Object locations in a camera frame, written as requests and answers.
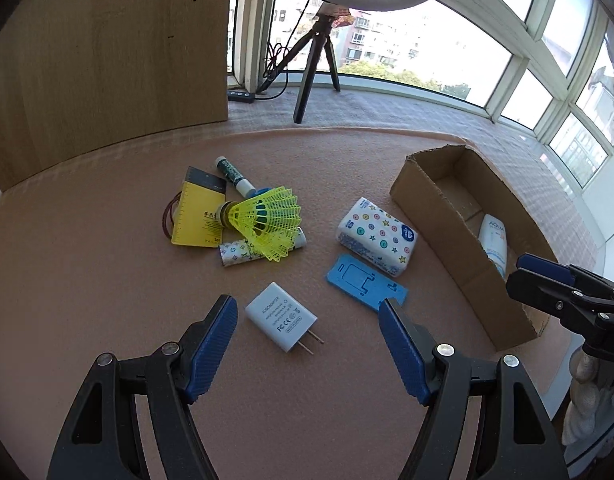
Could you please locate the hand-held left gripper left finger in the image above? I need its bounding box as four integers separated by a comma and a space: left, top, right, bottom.
47, 294, 239, 480

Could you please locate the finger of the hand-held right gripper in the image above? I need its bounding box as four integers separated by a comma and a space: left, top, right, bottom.
516, 254, 614, 295
506, 269, 614, 333

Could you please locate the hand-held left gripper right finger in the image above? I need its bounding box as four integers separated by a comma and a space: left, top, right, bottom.
378, 298, 570, 480

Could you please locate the white charger adapter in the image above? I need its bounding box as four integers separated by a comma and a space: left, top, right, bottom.
245, 282, 324, 356

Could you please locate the cardboard box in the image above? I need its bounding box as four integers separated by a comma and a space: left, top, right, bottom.
390, 144, 560, 352

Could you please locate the blue phone stand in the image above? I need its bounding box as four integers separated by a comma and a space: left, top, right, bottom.
327, 253, 409, 313

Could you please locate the patterned lighter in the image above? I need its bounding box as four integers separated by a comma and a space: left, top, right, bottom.
218, 239, 268, 268

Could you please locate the yellow and black card package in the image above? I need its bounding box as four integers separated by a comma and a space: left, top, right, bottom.
171, 166, 229, 248

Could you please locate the brown hair tie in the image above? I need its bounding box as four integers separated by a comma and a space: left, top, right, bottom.
162, 191, 180, 241

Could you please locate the yellow plastic shuttlecock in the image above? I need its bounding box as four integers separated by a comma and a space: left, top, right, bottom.
218, 186, 304, 264

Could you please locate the green and white tube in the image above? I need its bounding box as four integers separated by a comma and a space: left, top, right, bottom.
214, 156, 258, 198

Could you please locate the person's right hand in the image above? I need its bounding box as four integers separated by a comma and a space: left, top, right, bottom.
561, 349, 614, 461

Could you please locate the white sunscreen tube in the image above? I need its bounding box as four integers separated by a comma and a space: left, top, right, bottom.
477, 214, 509, 281

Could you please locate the patterned tissue pack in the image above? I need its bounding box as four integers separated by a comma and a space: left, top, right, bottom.
335, 197, 419, 278

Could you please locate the black tripod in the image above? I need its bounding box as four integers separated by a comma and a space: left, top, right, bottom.
274, 2, 343, 125

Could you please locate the light wooden board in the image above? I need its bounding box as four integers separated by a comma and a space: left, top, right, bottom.
0, 0, 236, 193

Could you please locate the black ring light cable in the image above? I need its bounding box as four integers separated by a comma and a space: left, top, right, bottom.
257, 0, 313, 98

